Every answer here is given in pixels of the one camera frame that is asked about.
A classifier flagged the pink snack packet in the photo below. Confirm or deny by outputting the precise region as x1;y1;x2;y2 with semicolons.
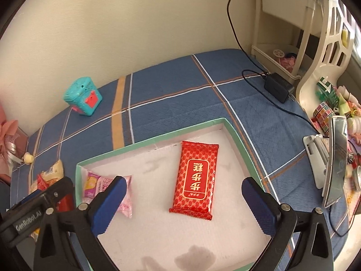
82;170;134;219

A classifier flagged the red gold patterned snack pack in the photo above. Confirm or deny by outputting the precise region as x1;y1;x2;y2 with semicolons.
169;141;219;220

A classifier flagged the red flower snack packet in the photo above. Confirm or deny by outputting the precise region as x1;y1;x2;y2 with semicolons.
37;174;49;191

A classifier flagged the dark red snack packet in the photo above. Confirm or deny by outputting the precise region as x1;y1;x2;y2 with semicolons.
56;194;75;212

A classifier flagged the beige biscuit packet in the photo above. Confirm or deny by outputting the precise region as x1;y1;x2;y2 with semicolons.
29;160;64;193

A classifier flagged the small cream toy figure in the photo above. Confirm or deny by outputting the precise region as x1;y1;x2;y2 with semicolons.
23;152;34;165

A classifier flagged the pink flower bouquet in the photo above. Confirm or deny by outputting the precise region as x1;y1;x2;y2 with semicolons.
0;106;28;185

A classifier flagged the white tray with green rim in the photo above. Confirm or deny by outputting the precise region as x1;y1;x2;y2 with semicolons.
75;118;271;270

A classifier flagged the smartphone on stand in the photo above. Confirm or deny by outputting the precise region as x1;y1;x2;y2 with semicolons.
322;116;347;208

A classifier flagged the white phone stand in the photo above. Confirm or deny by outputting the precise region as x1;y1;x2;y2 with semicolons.
303;135;329;189

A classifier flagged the teal toy house box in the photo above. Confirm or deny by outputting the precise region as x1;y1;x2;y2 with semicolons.
63;77;103;116

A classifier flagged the colourful cube toy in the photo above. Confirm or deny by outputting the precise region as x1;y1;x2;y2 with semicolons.
313;102;335;136

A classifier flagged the black power adapter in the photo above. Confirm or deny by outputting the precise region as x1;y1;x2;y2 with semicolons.
264;73;294;103

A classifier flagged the blue plaid tablecloth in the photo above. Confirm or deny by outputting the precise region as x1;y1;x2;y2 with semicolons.
9;48;351;271

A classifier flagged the cream plastic shelf rack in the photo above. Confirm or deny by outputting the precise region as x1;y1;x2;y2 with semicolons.
252;0;357;116

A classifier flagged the black cable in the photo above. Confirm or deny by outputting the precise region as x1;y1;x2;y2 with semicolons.
226;0;353;238

